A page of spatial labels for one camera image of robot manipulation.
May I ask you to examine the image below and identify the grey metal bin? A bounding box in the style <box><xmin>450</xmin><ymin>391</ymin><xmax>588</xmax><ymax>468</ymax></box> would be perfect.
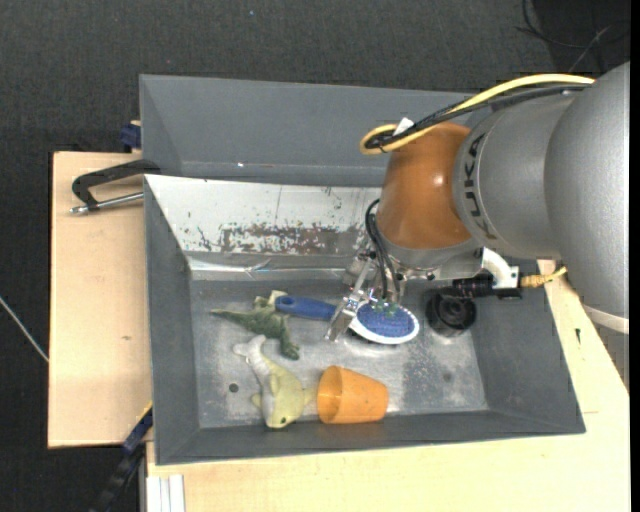
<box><xmin>138</xmin><ymin>73</ymin><xmax>587</xmax><ymax>466</ymax></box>

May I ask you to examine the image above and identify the orange plastic cup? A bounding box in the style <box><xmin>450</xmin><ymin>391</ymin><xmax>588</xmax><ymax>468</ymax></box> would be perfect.
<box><xmin>316</xmin><ymin>364</ymin><xmax>390</xmax><ymax>425</ymax></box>

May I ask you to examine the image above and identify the black cylinder on white bracket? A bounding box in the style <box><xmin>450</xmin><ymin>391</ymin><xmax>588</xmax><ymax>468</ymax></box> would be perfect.
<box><xmin>451</xmin><ymin>246</ymin><xmax>524</xmax><ymax>302</ymax></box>

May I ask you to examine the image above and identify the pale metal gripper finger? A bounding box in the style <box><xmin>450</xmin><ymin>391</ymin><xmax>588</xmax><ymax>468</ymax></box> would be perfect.
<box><xmin>343</xmin><ymin>298</ymin><xmax>364</xmax><ymax>337</ymax></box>
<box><xmin>325</xmin><ymin>297</ymin><xmax>354</xmax><ymax>344</ymax></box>

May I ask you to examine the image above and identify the black round cap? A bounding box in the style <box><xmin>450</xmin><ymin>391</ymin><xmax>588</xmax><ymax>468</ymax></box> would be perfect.
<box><xmin>424</xmin><ymin>289</ymin><xmax>479</xmax><ymax>337</ymax></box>

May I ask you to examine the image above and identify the pale wood flat board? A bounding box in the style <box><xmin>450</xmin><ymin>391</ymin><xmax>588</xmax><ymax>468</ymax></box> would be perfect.
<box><xmin>47</xmin><ymin>151</ymin><xmax>154</xmax><ymax>449</ymax></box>

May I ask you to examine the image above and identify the green toy dinosaur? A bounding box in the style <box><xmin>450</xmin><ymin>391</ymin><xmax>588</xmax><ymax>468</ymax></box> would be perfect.
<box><xmin>209</xmin><ymin>294</ymin><xmax>301</xmax><ymax>361</ymax></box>

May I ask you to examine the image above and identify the white and yellow toy dolphin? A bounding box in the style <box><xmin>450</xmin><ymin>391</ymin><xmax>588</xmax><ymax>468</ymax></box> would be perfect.
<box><xmin>232</xmin><ymin>334</ymin><xmax>319</xmax><ymax>430</ymax></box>

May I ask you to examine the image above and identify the blue brush with handle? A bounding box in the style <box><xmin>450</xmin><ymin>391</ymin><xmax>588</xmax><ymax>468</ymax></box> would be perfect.
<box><xmin>273</xmin><ymin>294</ymin><xmax>421</xmax><ymax>346</ymax></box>

